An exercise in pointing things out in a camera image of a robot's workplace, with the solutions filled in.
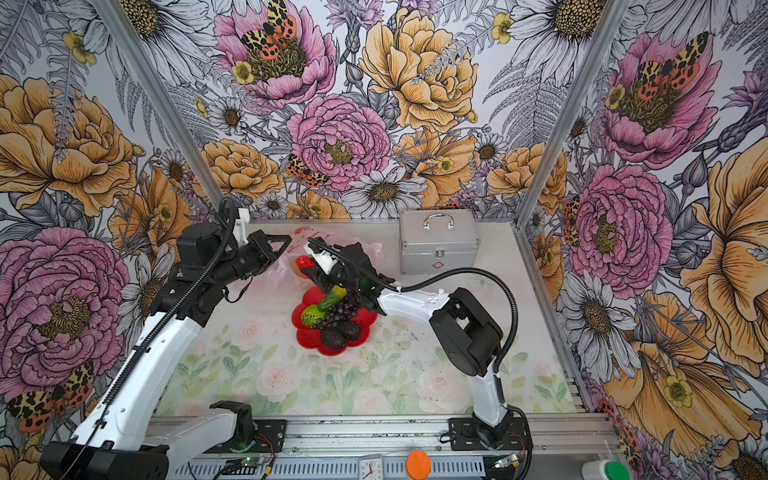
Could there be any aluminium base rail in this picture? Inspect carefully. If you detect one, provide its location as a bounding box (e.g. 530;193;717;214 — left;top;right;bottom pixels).
168;413;628;479

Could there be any aluminium corner post left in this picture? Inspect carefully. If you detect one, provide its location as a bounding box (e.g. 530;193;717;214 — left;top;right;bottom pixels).
94;1;224;207

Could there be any dark avocado front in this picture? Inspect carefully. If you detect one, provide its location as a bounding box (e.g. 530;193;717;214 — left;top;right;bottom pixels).
320;327;347;352

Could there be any orange round button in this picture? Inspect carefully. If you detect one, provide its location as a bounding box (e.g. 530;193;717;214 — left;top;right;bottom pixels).
405;450;432;480

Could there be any black corrugated left cable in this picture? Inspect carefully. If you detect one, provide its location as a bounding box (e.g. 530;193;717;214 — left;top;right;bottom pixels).
56;196;241;480

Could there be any aluminium corner post right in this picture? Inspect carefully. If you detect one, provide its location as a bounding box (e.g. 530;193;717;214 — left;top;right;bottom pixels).
515;0;630;230

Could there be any dark grape bunch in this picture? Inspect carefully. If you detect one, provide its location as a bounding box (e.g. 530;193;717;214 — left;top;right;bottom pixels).
314;294;360;329

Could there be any red chili pepper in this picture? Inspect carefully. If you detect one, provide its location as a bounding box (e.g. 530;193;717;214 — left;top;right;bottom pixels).
295;255;317;279

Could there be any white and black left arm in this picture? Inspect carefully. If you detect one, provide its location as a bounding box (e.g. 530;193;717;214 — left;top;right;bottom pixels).
40;198;291;479

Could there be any aluminium corner post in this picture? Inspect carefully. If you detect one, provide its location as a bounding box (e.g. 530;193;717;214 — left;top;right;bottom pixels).
94;1;224;207
515;0;630;230

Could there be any red flower-shaped plate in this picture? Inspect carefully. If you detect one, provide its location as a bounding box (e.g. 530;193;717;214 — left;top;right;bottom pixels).
291;286;378;356

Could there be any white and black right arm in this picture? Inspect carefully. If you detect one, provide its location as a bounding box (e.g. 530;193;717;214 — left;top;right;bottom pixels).
299;237;519;449

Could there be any dark avocado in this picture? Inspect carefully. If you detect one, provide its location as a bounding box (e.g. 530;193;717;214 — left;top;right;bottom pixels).
320;327;347;352
337;321;362;342

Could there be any small white timer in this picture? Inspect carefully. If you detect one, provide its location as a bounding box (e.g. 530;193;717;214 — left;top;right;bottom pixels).
358;456;385;480

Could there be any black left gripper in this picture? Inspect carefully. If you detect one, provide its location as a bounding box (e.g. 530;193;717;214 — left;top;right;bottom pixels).
211;229;293;285

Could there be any black corrugated cable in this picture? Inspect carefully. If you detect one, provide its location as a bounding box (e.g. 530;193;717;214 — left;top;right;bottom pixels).
307;236;520;376
56;196;241;480

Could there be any dark avocado rear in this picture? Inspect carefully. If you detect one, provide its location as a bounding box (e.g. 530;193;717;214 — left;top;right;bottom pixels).
337;321;362;342

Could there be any green capped white bottle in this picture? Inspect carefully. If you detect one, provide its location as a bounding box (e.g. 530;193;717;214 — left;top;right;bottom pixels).
581;459;631;480

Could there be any silver metal case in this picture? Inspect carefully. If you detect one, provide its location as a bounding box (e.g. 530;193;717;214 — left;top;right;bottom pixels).
399;209;480;275

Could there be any black corrugated right cable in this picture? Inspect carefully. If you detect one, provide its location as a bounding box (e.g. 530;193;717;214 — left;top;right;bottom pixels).
307;236;520;376

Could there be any pink plastic bag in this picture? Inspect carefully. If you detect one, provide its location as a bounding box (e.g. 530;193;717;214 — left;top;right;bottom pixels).
251;224;385;295

